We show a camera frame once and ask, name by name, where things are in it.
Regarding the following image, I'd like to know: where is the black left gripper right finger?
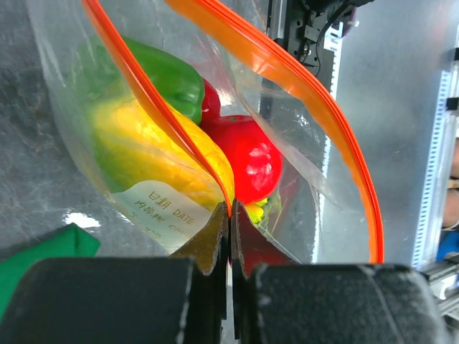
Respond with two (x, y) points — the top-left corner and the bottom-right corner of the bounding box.
(230, 201), (452, 343)

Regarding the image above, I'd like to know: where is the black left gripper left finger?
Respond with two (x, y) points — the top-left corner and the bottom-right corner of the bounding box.
(1, 204), (229, 343)

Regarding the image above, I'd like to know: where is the red apple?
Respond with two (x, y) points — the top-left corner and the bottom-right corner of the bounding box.
(200, 115), (283, 204)

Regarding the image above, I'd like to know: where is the yellow green mango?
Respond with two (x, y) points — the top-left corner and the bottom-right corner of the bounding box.
(88, 98), (235, 211)

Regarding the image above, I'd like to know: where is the red pomegranate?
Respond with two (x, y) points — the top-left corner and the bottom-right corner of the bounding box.
(202, 79), (221, 123)

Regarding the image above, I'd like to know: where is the clear zip top bag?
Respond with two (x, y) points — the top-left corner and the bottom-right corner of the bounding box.
(26, 1), (384, 263)

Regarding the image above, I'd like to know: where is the green bell pepper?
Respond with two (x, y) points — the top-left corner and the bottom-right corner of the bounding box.
(68, 36), (204, 125)

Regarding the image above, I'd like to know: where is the yellow banana bunch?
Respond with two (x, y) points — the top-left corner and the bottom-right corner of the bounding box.
(244, 197), (281, 230)

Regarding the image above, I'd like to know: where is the green shirt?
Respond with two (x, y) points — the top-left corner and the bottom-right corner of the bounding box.
(1, 223), (100, 313)

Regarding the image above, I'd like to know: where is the person at right edge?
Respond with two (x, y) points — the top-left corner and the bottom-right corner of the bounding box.
(436, 138), (458, 262)

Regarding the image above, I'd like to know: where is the aluminium frame rail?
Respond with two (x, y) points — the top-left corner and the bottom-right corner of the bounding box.
(421, 252), (458, 321)

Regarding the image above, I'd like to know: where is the slotted cable duct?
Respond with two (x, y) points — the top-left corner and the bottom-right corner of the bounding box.
(336, 1), (458, 267)

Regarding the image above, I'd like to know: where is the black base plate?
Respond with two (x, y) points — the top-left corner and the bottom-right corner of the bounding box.
(266, 1), (344, 97)

